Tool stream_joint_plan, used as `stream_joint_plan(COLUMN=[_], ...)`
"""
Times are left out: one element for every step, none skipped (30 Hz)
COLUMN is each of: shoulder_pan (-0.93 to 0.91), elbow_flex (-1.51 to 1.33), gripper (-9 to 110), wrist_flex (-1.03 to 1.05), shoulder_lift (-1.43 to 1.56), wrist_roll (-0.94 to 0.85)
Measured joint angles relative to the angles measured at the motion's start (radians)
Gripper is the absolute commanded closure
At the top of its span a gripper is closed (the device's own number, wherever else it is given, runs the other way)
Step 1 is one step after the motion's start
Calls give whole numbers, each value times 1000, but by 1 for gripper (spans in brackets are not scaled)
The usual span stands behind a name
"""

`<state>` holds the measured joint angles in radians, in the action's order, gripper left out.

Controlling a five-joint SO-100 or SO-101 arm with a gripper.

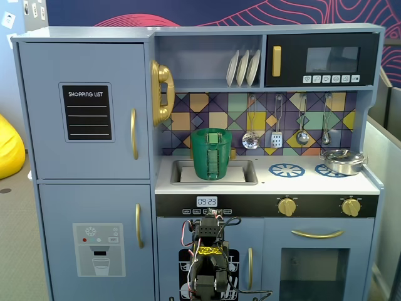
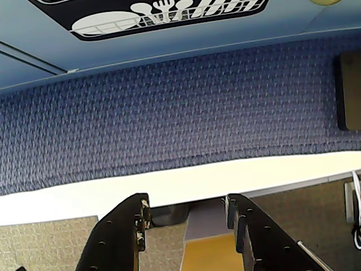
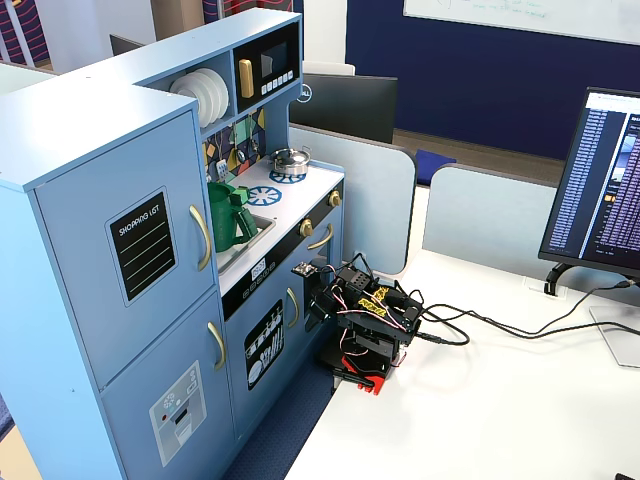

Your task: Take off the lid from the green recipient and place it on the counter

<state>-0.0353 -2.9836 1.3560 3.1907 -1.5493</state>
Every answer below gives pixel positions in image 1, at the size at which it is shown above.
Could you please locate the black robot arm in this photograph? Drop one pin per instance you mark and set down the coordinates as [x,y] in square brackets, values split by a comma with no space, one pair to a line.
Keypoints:
[209,266]

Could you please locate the green plastic container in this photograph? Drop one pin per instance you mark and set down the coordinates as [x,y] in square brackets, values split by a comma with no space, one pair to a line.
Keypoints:
[200,163]

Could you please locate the gold toy faucet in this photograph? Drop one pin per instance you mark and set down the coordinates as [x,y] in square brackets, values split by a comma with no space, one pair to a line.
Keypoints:
[233,153]

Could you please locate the blue toy kitchen unit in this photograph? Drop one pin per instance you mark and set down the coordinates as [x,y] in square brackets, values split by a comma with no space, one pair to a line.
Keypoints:
[206,188]

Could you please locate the digital clock display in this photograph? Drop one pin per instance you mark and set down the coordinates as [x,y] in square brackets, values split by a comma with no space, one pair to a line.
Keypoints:
[206,201]

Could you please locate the steel slotted skimmer spoon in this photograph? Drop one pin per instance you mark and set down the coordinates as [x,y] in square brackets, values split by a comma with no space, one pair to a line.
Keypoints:
[251,141]

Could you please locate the grey sink basin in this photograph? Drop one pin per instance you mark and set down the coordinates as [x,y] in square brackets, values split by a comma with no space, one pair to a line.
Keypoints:
[250,172]

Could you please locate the gold toy telephone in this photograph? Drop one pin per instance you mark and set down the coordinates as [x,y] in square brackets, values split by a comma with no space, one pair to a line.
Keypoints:
[161,91]

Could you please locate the steel slotted spatula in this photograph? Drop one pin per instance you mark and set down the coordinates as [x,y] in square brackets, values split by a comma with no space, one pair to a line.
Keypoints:
[276,139]

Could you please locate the white toy plate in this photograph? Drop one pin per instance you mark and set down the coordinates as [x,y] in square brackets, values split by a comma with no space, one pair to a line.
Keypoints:
[242,69]
[232,69]
[252,67]

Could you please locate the blue dishwasher door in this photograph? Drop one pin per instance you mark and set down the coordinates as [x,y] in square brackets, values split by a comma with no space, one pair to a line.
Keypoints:
[169,238]

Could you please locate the steel ladle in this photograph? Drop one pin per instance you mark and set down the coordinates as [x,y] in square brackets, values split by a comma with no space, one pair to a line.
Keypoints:
[302,137]

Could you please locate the gold stove knob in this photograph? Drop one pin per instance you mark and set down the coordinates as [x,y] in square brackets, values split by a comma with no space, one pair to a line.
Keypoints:
[351,207]
[287,207]

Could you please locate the blue oven door with window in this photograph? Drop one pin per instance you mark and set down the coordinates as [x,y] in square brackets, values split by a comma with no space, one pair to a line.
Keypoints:
[272,238]

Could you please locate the black shopping list chalkboard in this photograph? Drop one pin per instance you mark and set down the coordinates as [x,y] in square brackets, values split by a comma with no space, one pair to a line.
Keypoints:
[86,113]

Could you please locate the steel small spoon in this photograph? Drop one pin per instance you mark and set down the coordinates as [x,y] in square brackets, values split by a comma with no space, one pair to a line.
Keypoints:
[326,138]

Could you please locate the black microwave door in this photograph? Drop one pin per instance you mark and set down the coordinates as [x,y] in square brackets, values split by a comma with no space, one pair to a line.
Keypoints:
[294,62]

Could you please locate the steel toy pot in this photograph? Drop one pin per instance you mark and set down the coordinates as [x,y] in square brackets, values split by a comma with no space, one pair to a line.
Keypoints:
[343,167]

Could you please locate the blue fridge door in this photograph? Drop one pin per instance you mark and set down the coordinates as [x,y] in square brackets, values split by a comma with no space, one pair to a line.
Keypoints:
[47,150]

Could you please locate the blue freezer door with dispenser print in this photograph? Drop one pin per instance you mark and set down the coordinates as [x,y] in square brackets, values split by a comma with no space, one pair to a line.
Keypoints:
[56,203]

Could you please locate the grey room partition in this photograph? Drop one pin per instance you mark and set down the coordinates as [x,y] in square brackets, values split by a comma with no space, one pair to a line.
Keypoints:
[382,188]

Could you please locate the yellow bean bag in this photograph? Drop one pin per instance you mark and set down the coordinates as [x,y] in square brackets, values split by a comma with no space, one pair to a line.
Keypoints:
[9,150]

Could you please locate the small wrist camera board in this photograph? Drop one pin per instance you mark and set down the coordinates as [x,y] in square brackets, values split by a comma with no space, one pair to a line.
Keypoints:
[214,212]

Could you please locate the white wall photo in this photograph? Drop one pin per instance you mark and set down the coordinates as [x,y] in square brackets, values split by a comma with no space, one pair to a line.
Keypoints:
[34,11]
[8,19]
[26,7]
[42,12]

